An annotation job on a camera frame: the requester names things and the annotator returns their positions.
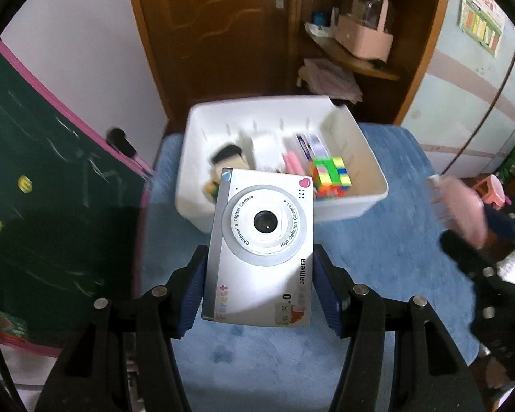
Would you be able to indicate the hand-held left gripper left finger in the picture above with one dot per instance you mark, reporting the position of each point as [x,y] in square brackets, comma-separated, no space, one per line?
[193,292]

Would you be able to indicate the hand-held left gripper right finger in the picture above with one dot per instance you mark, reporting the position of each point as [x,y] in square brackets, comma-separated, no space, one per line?
[326,292]

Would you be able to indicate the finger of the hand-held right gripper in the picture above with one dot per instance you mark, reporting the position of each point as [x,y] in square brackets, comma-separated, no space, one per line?
[476,266]
[500,222]

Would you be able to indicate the pink brush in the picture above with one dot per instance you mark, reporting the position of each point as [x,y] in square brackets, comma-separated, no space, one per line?
[463,206]

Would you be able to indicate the children's digital camera box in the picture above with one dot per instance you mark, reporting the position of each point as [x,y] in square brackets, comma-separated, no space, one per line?
[257,274]

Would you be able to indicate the black plug adapter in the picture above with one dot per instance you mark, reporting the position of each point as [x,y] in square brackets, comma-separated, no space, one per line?
[225,153]

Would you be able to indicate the clear floss pick box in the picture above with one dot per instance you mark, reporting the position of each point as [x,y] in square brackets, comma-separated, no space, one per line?
[311,143]

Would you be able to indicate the white storage bin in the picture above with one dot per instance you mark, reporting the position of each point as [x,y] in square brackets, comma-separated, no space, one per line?
[257,116]

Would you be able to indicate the pink plastic stool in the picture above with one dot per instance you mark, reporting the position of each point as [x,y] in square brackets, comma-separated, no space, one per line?
[495,189]

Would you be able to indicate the blue blanket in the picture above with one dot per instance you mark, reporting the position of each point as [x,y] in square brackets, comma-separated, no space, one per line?
[390,257]

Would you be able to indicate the colourful puzzle cube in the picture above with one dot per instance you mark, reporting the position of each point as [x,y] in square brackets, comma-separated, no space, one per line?
[330,176]

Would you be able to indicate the pale blue wardrobe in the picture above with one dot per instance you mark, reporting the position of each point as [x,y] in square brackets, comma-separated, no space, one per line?
[455,107]

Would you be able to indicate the white packet in bin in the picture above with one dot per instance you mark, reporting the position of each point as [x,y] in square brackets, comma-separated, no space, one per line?
[266,150]

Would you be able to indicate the black chalkboard eraser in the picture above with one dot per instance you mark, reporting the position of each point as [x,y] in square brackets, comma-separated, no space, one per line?
[120,139]

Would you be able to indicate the wooden corner shelf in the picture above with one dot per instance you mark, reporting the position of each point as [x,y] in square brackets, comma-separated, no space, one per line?
[416,51]

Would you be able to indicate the folded pale cloth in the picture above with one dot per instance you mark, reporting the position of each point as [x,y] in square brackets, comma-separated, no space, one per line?
[330,79]

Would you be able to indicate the pink basket on shelf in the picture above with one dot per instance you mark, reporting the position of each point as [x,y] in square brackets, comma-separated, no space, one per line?
[362,40]

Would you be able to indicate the wooden door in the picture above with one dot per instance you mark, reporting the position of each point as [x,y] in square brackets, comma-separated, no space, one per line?
[197,51]

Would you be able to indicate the white crumpled paper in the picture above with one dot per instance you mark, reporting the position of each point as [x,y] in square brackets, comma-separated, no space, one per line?
[319,31]

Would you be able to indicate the small blue container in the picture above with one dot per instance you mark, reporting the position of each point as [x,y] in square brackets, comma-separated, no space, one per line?
[321,18]

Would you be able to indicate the green chalkboard pink frame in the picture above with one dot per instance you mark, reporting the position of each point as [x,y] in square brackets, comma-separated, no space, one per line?
[47,244]

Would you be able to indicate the wall poster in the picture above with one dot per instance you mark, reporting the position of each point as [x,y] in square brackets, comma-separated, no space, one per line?
[480,17]

